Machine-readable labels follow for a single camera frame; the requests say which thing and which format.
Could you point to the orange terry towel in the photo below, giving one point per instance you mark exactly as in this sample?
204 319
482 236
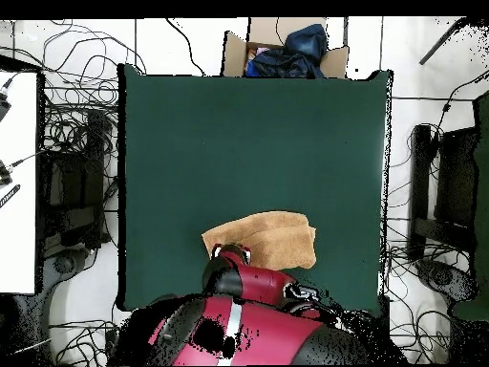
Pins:
282 237

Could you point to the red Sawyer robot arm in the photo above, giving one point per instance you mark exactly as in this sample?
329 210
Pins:
267 332

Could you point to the dark green table cloth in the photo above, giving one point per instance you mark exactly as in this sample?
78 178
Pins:
305 153

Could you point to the black power strip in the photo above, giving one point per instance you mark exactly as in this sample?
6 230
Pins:
110 344

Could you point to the black equipment rack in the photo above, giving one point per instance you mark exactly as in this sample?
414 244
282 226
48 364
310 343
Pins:
72 183

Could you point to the brown cardboard box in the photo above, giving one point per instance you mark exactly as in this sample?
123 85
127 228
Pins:
233 57

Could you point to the dark blue clothing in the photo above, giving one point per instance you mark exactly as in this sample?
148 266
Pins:
301 53

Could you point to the white side table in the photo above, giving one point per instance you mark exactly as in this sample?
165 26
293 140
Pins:
17 229

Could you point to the green cloth on neighbouring table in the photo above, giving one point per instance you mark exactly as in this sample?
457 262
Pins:
482 191

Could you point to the dark metal rod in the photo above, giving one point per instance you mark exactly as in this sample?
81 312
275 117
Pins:
439 42

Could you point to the black metal frame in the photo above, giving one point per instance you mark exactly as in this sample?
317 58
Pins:
456 179

